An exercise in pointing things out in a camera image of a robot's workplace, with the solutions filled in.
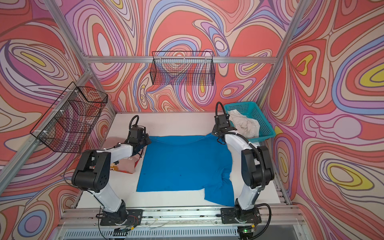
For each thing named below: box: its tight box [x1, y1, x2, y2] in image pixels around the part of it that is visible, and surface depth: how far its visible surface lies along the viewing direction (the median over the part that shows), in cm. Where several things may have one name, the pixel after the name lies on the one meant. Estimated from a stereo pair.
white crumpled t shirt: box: [227, 109, 261, 139], surface depth 110 cm
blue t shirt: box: [137, 133, 235, 207], surface depth 89 cm
